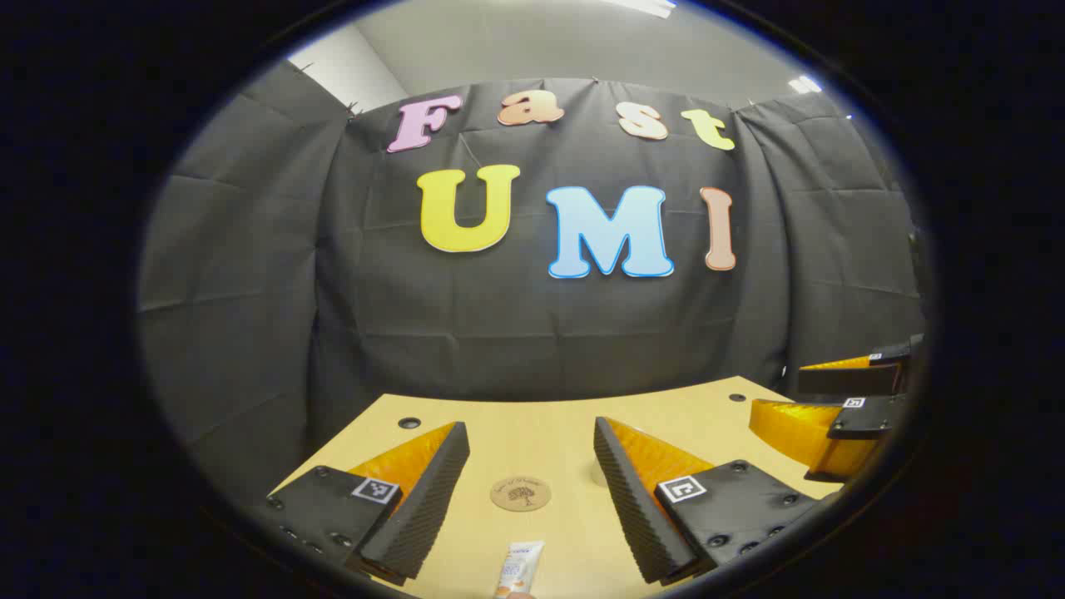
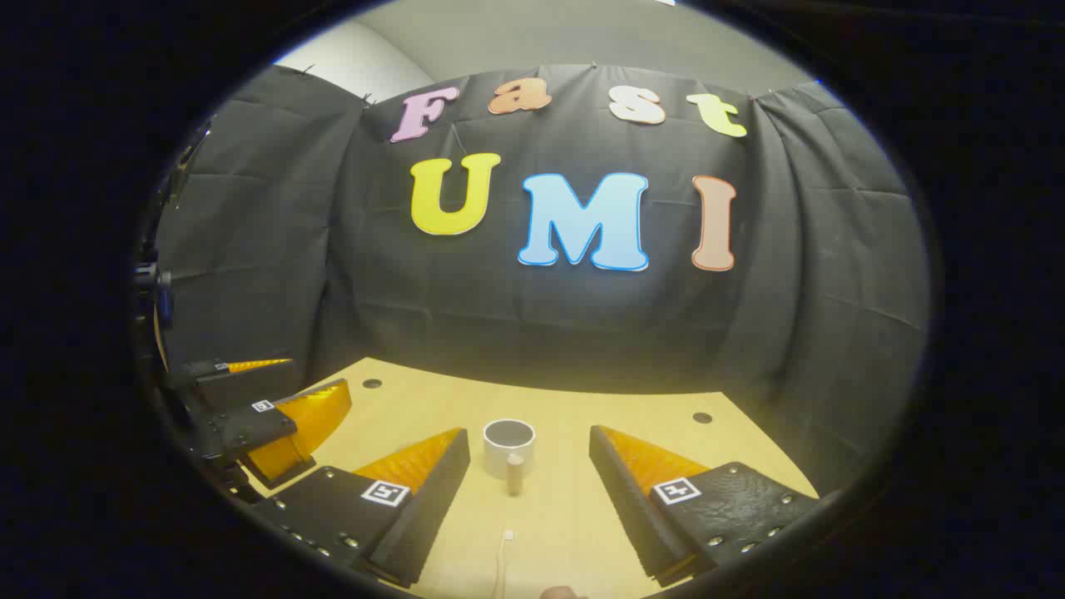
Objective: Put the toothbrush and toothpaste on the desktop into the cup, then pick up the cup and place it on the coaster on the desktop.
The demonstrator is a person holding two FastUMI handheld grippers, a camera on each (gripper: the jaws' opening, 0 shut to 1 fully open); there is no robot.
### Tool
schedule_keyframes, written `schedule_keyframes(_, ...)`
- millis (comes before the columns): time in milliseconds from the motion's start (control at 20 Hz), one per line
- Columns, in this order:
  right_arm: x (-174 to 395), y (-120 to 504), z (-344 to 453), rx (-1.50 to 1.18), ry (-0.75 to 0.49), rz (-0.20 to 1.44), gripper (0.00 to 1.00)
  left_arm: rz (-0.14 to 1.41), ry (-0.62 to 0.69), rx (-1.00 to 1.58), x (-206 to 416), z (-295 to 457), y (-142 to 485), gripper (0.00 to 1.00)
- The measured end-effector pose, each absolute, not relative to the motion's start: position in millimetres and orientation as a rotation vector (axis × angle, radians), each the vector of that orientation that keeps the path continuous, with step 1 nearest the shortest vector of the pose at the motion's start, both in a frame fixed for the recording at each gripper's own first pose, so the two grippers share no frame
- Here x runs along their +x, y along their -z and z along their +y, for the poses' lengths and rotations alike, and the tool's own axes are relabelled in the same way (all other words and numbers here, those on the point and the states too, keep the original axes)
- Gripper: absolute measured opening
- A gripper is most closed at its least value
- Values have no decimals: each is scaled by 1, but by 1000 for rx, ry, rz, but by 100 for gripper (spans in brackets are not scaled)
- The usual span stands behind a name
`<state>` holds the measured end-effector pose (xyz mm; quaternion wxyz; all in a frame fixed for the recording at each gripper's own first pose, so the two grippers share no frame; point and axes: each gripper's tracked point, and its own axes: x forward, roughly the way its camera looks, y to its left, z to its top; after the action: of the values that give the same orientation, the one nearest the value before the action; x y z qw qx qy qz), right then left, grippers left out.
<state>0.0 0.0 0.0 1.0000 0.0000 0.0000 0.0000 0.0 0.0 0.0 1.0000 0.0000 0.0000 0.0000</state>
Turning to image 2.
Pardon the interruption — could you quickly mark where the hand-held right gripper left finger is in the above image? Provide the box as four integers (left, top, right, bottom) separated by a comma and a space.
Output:
248, 428, 472, 588

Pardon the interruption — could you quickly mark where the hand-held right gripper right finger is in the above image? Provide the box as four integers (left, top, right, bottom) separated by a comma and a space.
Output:
588, 424, 821, 588

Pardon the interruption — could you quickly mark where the beige toothbrush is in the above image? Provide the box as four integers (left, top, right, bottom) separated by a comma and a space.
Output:
493, 529, 516, 599

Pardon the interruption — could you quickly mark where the white cup with wooden handle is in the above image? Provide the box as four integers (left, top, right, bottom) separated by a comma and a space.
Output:
482, 418, 537, 498

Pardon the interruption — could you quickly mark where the wooden desktop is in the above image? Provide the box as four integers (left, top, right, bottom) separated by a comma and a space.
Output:
241, 356, 820, 599

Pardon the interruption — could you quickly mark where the black backdrop cloth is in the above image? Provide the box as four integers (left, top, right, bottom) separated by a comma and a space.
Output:
152, 62, 933, 500

